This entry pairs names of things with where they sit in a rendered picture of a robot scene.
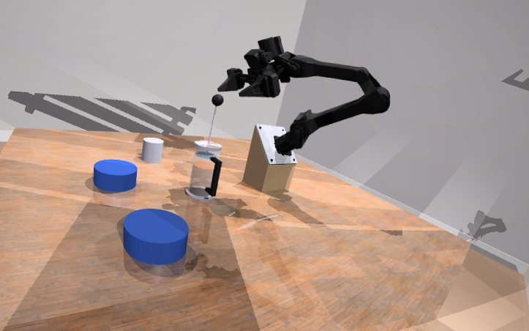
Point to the grey cylinder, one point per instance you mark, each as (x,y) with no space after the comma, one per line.
(152,150)

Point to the blue cylinder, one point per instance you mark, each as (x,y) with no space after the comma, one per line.
(115,175)
(155,236)

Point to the glass french press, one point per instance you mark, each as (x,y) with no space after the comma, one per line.
(206,166)

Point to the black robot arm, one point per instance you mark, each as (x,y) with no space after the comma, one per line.
(376,99)

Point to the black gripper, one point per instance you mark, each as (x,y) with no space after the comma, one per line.
(261,84)

